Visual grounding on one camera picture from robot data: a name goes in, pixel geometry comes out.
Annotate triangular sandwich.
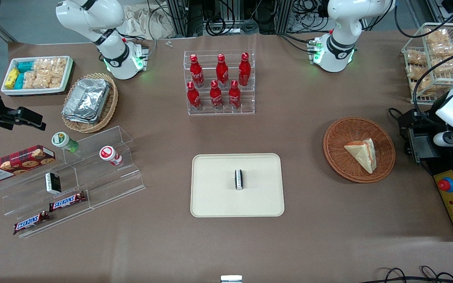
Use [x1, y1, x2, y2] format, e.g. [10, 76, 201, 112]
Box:
[343, 137, 378, 175]

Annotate white rectangular snack tray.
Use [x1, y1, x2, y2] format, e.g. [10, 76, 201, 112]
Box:
[1, 56, 74, 96]

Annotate beige rectangular tray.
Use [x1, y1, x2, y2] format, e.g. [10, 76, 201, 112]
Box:
[190, 153, 285, 218]

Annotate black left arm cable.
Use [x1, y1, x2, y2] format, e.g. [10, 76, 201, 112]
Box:
[393, 0, 453, 117]

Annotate round brown wicker basket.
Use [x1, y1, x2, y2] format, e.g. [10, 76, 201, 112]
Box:
[322, 116, 396, 184]

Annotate oval wicker basket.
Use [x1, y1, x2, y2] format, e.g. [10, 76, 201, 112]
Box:
[61, 72, 119, 134]

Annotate white wire basket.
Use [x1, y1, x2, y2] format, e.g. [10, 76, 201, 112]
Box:
[401, 22, 453, 106]

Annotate clear acrylic bottle rack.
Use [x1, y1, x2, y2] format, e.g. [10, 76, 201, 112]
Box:
[183, 50, 256, 116]

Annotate black cable by control box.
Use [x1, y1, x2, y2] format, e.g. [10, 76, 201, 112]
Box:
[387, 107, 412, 131]

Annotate rice cracker clear packet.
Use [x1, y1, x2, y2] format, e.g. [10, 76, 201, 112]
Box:
[22, 70, 38, 89]
[36, 72, 64, 89]
[33, 58, 68, 74]

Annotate red cola bottle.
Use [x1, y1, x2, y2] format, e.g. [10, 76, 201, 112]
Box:
[238, 52, 252, 87]
[186, 81, 202, 111]
[189, 54, 205, 88]
[215, 53, 230, 88]
[209, 80, 223, 110]
[228, 79, 242, 110]

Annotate stacked aluminium foil containers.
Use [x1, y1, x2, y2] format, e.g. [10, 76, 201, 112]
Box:
[62, 78, 112, 125]

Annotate aluminium frame with cables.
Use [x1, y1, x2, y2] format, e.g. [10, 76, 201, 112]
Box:
[165, 0, 329, 38]

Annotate fried snack clear packet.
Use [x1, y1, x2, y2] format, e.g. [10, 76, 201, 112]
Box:
[410, 76, 434, 96]
[425, 28, 451, 44]
[429, 41, 453, 58]
[407, 64, 428, 79]
[406, 50, 428, 66]
[431, 57, 453, 75]

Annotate beige crumpled cloth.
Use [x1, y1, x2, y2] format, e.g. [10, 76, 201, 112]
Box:
[122, 3, 177, 40]

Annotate clear acrylic stepped shelf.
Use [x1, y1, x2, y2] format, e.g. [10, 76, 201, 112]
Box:
[0, 125, 147, 239]

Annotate red capped small bottle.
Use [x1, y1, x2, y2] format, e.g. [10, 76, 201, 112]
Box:
[99, 145, 123, 166]

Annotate green capped small bottle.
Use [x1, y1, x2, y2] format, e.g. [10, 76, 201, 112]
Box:
[51, 132, 80, 153]

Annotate Snickers chocolate bar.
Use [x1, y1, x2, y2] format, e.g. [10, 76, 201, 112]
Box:
[48, 191, 87, 212]
[13, 211, 50, 235]

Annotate small black white box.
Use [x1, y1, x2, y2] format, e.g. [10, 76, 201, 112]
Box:
[45, 172, 62, 195]

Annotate red tartan cookie box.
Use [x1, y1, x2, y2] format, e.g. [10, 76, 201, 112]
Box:
[0, 145, 56, 184]

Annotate yellow snack packet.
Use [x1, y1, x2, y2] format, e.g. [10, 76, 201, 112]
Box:
[5, 68, 20, 89]

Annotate black cables at table edge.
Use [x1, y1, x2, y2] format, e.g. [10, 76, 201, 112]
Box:
[368, 266, 453, 283]

